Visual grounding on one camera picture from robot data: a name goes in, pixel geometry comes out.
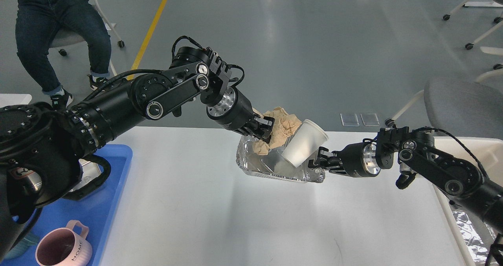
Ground clear floor plate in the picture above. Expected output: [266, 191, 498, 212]
[340, 113, 360, 127]
[360, 113, 380, 127]

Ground blue plastic tray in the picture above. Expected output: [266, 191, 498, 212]
[0, 144, 133, 266]

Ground white side table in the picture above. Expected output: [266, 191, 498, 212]
[0, 94, 32, 107]

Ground seated person in black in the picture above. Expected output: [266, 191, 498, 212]
[15, 0, 112, 111]

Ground clear floor plate right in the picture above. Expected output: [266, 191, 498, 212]
[360, 113, 380, 127]

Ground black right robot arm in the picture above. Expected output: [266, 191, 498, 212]
[308, 127, 503, 265]

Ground teal ceramic cup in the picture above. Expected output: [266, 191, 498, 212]
[5, 232, 40, 259]

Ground pink ribbed mug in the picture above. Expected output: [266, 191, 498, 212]
[35, 220, 93, 266]

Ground clear floor plate left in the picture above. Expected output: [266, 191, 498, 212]
[340, 113, 360, 127]

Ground beige cloth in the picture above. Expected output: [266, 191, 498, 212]
[253, 107, 302, 156]

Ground aluminium foil tray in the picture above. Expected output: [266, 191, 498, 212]
[237, 136, 326, 183]

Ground white chair under person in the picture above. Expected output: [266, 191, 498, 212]
[0, 0, 125, 78]

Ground grey office chair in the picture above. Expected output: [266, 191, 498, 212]
[385, 77, 503, 139]

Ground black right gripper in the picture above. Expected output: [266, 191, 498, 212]
[308, 142, 393, 178]

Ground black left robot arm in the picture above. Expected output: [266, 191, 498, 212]
[0, 35, 275, 258]

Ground white paper cup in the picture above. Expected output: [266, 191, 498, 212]
[282, 119, 329, 167]

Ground white chair legs with castors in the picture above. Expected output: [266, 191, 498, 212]
[442, 0, 503, 82]

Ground white plastic bin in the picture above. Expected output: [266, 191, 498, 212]
[434, 137, 503, 266]

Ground foil tray in bin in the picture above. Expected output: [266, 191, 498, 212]
[452, 209, 496, 266]

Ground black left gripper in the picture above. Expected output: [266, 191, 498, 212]
[206, 88, 275, 144]

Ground stainless steel rectangular pan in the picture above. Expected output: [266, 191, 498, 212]
[72, 159, 102, 191]

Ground white paper scrap on floor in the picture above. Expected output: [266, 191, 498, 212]
[105, 21, 117, 30]

